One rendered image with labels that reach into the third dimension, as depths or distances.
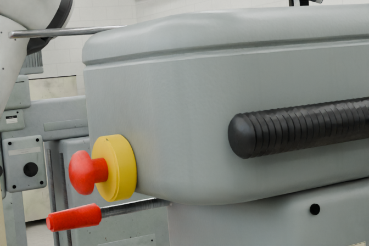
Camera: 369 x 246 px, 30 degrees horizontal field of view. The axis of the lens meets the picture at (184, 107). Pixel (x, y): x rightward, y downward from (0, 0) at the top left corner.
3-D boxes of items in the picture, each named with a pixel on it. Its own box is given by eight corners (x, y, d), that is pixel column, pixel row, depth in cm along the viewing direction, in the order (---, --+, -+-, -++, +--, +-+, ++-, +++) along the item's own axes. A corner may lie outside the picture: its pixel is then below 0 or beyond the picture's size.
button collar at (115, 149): (119, 206, 60) (113, 138, 60) (94, 198, 65) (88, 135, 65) (140, 202, 61) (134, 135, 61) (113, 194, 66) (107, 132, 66)
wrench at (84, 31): (16, 37, 67) (15, 28, 67) (5, 40, 71) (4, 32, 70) (224, 26, 79) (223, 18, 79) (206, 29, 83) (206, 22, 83)
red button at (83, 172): (82, 199, 59) (78, 153, 59) (66, 194, 63) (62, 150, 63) (117, 193, 61) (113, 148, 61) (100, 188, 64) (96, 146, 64)
